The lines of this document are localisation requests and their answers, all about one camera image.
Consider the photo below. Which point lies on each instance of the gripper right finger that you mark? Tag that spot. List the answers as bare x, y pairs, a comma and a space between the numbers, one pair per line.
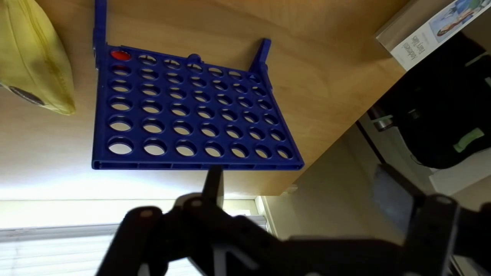
437, 230

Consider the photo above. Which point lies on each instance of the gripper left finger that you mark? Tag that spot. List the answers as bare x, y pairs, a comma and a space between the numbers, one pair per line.
199, 226

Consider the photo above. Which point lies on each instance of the blue gameboard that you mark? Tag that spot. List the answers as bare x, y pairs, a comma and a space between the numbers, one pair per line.
191, 111

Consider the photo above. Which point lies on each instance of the orange chip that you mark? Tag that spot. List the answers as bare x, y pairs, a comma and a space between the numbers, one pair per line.
121, 56

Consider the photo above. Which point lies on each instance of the black bag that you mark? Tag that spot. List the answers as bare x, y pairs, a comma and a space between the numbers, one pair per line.
441, 107

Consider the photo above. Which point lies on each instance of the window blinds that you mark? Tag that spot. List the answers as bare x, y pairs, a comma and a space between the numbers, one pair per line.
57, 251

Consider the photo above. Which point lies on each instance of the white book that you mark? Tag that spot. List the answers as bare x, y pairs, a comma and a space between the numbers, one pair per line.
425, 32

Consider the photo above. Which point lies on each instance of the yellow plush banana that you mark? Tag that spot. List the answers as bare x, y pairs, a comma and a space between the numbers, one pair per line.
32, 57

